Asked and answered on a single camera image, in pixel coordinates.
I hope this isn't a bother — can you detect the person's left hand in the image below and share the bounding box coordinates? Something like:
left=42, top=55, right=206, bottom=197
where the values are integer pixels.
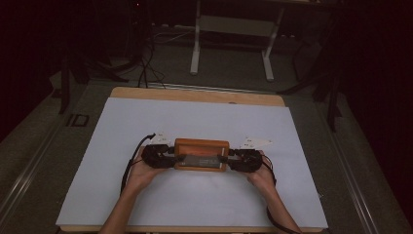
left=127, top=145, right=169, bottom=198

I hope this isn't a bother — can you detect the person's right hand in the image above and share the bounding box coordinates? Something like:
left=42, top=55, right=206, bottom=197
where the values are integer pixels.
left=244, top=149, right=278, bottom=198

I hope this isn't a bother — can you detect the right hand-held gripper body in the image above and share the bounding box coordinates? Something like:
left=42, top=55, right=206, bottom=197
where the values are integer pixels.
left=228, top=136, right=274, bottom=174

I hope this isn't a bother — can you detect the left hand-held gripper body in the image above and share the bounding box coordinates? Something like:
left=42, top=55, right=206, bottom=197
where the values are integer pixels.
left=140, top=131, right=176, bottom=170

